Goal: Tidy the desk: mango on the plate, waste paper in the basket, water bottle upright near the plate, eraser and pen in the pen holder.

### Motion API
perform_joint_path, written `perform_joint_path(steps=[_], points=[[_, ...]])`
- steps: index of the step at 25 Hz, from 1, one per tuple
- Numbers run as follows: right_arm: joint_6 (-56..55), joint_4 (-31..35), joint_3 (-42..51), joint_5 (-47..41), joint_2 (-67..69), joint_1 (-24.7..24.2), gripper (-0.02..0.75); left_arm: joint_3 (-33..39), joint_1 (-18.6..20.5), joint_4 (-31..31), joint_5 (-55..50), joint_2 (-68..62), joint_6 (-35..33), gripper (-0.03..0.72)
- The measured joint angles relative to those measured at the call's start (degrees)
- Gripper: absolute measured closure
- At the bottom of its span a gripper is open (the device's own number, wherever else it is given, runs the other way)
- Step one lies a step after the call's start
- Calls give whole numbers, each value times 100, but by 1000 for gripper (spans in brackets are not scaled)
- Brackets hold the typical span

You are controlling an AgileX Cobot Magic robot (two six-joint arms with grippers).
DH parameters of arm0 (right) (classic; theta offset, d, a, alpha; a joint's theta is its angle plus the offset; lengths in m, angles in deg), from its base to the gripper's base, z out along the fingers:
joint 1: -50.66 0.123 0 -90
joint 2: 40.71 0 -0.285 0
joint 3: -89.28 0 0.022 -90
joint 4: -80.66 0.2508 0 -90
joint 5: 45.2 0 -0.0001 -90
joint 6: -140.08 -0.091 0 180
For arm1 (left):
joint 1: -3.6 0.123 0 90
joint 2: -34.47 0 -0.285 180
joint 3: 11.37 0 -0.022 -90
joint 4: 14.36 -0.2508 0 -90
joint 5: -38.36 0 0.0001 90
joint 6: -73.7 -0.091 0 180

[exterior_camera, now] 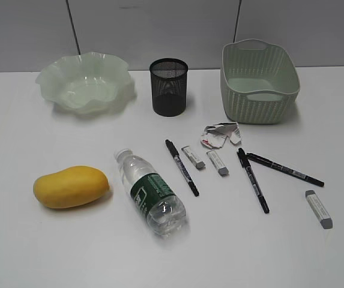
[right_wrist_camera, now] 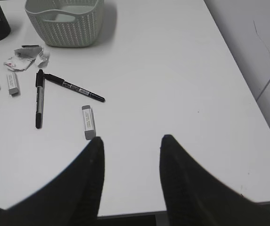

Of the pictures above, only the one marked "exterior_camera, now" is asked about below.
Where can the black marker pen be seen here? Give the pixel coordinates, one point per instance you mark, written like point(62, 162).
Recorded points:
point(252, 178)
point(286, 170)
point(175, 155)

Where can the waste paper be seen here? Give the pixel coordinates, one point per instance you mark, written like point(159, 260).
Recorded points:
point(215, 136)

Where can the clear water bottle green label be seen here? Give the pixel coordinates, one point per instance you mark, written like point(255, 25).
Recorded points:
point(161, 208)

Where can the yellow mango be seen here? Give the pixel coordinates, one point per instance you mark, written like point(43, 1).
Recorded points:
point(71, 187)

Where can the white grey eraser left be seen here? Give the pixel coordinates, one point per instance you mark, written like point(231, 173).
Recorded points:
point(193, 157)

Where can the white grey eraser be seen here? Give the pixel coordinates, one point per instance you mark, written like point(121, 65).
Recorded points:
point(193, 157)
point(218, 163)
point(319, 210)

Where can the white grey eraser middle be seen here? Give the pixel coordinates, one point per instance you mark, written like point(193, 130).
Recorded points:
point(218, 163)

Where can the black mesh pen holder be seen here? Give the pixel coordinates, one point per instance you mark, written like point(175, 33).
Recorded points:
point(168, 86)

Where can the wavy translucent green plate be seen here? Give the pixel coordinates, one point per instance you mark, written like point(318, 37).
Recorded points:
point(88, 84)

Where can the pale green plastic basket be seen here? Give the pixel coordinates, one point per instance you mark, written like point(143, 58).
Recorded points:
point(259, 82)

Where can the white grey eraser right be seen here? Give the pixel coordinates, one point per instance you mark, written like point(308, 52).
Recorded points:
point(319, 210)

